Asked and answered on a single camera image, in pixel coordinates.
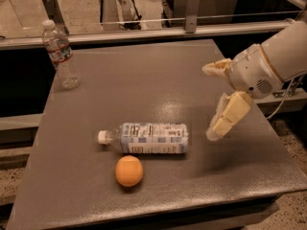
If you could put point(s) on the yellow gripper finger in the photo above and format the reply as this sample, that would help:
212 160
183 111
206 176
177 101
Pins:
218 68
231 109

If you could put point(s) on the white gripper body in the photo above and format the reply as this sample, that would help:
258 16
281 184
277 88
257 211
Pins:
252 70

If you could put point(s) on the blue label plastic bottle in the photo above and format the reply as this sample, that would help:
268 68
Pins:
143 138

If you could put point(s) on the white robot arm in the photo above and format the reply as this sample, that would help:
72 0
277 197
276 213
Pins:
287 52

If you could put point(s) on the clear water bottle red label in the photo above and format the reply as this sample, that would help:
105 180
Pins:
57 45

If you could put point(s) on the metal railing bar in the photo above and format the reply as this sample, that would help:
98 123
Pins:
179 33

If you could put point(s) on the orange fruit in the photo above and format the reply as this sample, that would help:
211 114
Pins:
128 171

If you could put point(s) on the right metal bracket post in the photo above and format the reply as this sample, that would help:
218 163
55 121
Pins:
191 15

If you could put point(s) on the metal bracket post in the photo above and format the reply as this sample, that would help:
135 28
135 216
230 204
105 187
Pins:
54 13
191 15

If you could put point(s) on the left metal bracket post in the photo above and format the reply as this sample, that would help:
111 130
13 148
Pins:
54 13

